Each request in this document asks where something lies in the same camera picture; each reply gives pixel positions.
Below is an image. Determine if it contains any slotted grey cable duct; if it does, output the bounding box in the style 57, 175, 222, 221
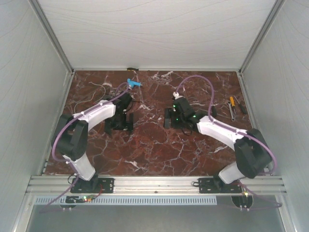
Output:
35, 196, 217, 206

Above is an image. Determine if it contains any black handled screwdriver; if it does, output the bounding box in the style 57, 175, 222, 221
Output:
239, 103, 247, 115

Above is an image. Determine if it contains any silver wrench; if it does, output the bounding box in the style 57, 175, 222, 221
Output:
227, 101, 235, 121

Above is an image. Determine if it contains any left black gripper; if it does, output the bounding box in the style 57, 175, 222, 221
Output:
106, 113, 133, 136

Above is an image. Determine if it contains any black yellow edge clip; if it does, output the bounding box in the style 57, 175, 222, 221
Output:
126, 68, 139, 72

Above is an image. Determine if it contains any yellow handled screwdriver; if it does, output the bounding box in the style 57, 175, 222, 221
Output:
229, 96, 235, 107

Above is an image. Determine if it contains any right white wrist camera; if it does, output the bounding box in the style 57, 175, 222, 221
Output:
173, 92, 183, 101

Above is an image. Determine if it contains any white wire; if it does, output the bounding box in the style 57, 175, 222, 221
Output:
73, 81, 108, 113

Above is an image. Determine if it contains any blue connector plug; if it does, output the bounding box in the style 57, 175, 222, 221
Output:
127, 78, 142, 89

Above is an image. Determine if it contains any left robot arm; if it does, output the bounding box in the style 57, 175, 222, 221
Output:
51, 92, 133, 192

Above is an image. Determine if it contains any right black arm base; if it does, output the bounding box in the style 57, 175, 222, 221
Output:
193, 177, 242, 194

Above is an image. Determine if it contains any red shaft black screwdriver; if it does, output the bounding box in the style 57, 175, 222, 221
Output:
211, 102, 217, 118

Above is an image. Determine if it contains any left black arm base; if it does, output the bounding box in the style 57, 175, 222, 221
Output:
70, 176, 115, 194

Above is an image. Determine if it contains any aluminium front rail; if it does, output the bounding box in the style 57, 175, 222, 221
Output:
26, 175, 287, 195

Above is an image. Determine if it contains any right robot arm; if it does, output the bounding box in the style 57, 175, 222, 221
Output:
164, 97, 272, 192

